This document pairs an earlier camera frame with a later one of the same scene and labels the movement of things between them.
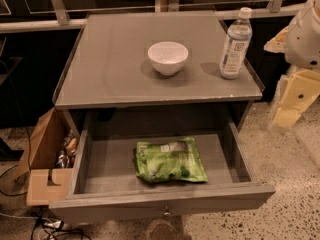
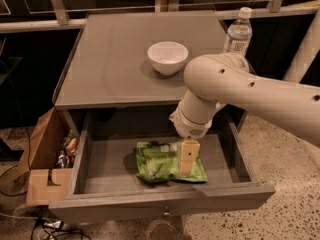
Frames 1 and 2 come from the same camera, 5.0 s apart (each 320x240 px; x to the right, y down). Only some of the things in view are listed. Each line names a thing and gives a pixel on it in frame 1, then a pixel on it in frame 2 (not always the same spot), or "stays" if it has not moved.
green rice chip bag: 172,160 stays
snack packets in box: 70,145 stays
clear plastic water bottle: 236,45 stays
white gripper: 304,42 to 188,127
